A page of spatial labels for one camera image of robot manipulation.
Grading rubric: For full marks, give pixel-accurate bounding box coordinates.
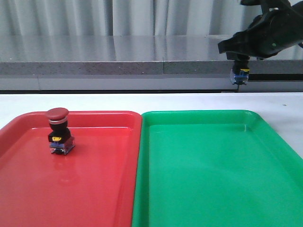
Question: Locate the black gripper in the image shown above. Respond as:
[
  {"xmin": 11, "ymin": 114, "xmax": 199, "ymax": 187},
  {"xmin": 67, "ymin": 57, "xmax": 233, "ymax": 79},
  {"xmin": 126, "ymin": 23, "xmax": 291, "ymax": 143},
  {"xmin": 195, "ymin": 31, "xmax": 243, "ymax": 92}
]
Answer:
[{"xmin": 218, "ymin": 0, "xmax": 303, "ymax": 61}]

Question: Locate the green plastic tray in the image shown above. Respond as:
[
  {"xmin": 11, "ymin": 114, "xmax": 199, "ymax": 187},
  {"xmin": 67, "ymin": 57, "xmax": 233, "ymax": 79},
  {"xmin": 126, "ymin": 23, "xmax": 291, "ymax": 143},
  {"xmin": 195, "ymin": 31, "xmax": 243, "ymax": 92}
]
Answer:
[{"xmin": 132, "ymin": 110, "xmax": 303, "ymax": 227}]

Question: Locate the grey pleated curtain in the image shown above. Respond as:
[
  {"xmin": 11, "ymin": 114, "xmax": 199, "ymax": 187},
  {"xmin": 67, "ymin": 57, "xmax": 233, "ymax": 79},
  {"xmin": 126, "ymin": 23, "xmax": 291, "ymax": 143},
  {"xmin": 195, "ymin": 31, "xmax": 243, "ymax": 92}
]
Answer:
[{"xmin": 0, "ymin": 0, "xmax": 261, "ymax": 36}]

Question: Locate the red mushroom push button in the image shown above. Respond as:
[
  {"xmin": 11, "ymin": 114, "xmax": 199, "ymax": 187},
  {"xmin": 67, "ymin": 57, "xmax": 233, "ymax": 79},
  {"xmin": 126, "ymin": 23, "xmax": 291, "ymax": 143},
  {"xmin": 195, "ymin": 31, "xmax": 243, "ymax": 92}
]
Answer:
[{"xmin": 45, "ymin": 107, "xmax": 75, "ymax": 155}]

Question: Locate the green mushroom push button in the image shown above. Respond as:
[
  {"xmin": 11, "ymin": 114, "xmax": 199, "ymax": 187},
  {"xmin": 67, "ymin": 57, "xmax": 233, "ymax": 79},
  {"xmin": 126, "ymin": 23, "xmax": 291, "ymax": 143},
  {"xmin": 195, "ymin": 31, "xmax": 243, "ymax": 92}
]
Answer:
[{"xmin": 230, "ymin": 60, "xmax": 250, "ymax": 85}]

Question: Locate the grey stone counter ledge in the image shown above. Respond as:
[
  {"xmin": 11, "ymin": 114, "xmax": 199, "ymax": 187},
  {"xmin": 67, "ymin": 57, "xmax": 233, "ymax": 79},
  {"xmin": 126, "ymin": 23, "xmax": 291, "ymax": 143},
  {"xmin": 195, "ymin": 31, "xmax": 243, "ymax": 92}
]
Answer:
[{"xmin": 0, "ymin": 35, "xmax": 303, "ymax": 94}]

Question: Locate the red plastic tray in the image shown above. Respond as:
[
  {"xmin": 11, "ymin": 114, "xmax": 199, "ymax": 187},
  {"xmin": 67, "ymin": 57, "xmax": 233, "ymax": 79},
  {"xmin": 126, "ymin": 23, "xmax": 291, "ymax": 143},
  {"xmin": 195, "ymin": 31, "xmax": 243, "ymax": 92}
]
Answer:
[{"xmin": 0, "ymin": 111, "xmax": 142, "ymax": 227}]

